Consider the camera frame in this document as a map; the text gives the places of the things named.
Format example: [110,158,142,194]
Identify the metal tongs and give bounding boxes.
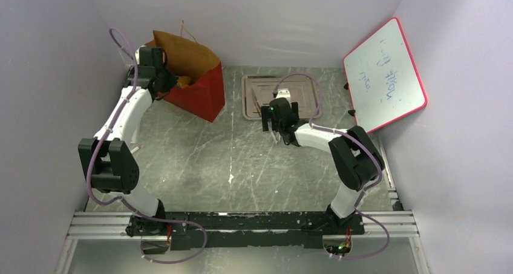
[251,88,280,144]

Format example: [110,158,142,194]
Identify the orange fake bread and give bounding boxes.
[175,76,192,89]

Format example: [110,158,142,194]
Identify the metal baking tray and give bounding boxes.
[241,74,322,120]

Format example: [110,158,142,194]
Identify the red brown paper bag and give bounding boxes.
[138,30,225,122]

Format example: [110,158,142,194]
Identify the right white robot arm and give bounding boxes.
[260,97,385,234]

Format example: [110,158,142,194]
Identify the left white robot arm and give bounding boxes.
[78,45,178,235]

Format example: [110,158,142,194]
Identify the red framed whiteboard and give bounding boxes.
[342,17,428,132]

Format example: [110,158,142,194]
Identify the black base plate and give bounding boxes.
[125,211,365,252]

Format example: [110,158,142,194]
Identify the aluminium rail frame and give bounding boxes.
[60,140,431,273]

